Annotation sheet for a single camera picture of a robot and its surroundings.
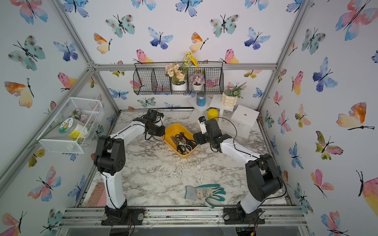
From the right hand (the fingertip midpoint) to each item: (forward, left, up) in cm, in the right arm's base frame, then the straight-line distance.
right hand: (201, 131), depth 90 cm
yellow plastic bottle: (+18, -7, -2) cm, 19 cm away
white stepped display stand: (+14, -28, -1) cm, 31 cm away
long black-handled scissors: (-1, +6, -12) cm, 14 cm away
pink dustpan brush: (-36, +54, -13) cm, 66 cm away
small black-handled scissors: (-5, +12, -12) cm, 17 cm away
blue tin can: (+22, +1, +7) cm, 23 cm away
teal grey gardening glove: (-31, -2, -14) cm, 34 cm away
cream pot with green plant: (+16, -16, +15) cm, 28 cm away
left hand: (+5, +24, -7) cm, 26 cm away
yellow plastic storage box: (+2, +14, -13) cm, 19 cm away
